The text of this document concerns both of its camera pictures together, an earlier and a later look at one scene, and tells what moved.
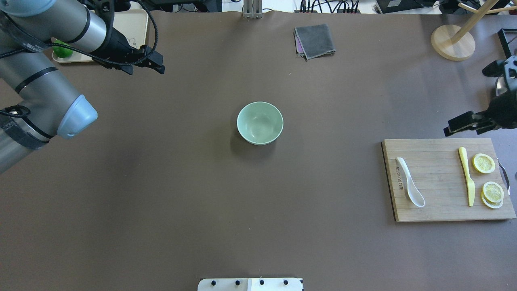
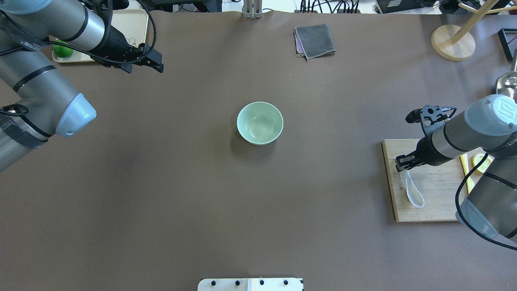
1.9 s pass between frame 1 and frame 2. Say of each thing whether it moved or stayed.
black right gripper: moved
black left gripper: stayed
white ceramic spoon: stayed
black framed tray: stayed
